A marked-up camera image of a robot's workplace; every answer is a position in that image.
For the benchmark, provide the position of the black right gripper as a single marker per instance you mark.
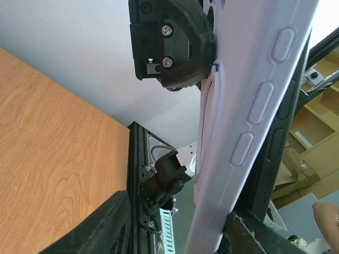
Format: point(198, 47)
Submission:
point(172, 41)

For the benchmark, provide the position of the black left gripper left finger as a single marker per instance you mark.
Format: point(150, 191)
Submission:
point(105, 230)

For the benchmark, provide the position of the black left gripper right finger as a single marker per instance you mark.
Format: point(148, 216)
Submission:
point(245, 233)

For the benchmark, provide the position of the bare human hand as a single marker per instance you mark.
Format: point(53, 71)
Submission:
point(326, 217)

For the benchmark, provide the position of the wooden shelf unit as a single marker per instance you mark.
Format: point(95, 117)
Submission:
point(310, 160)

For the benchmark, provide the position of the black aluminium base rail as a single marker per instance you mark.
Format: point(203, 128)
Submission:
point(145, 216)

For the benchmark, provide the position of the light blue slotted cable duct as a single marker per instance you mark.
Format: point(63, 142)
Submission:
point(166, 244)

